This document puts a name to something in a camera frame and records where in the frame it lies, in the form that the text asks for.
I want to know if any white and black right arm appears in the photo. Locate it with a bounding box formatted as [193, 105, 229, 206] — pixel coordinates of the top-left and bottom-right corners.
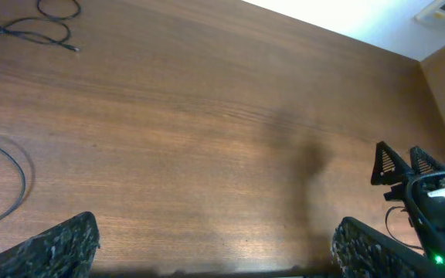
[371, 141, 445, 267]

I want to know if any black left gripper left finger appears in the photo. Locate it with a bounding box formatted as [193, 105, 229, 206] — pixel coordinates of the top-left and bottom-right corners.
[0, 212, 100, 278]

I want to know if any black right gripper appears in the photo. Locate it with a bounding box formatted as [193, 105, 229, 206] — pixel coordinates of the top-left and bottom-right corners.
[371, 141, 445, 202]

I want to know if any black separated cable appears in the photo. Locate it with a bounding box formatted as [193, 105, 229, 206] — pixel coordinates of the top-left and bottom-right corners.
[0, 0, 83, 53]

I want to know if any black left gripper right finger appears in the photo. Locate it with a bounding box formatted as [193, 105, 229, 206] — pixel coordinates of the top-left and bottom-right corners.
[331, 217, 445, 278]

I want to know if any black USB cable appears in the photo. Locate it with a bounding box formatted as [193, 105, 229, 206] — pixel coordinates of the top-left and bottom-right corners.
[0, 137, 27, 231]

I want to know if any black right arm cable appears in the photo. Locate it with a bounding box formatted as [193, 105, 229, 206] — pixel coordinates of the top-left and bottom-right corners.
[384, 166, 445, 275]

